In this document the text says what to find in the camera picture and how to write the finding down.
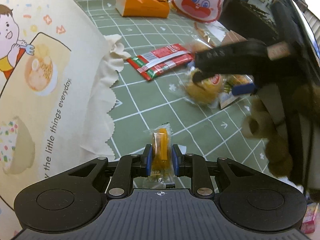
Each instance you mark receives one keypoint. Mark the cream illustrated tote bag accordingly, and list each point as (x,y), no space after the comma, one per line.
(57,73)

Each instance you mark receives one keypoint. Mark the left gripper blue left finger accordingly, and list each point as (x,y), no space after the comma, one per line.
(125,170)

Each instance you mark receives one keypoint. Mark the orange tissue box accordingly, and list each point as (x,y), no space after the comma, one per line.
(143,8)

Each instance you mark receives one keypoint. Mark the green grid tablecloth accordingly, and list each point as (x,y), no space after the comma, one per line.
(142,105)

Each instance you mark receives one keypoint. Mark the blue seaweed snack packet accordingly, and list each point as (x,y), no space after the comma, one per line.
(226,97)

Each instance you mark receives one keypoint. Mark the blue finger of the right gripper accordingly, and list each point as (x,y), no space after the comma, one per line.
(249,88)
(199,76)

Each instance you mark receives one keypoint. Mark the small yellow cake packet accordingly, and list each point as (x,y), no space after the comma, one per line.
(162,172)

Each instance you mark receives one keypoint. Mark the long cracker stick packet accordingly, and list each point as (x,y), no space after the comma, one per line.
(201,40)

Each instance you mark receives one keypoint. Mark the round bread bun packet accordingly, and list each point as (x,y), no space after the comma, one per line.
(205,92)

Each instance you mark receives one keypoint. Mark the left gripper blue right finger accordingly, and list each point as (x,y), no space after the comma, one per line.
(194,167)

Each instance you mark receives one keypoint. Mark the right hand in brown sleeve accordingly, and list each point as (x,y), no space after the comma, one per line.
(292,147)

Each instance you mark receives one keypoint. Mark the red spicy strip packet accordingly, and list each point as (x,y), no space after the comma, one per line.
(159,61)

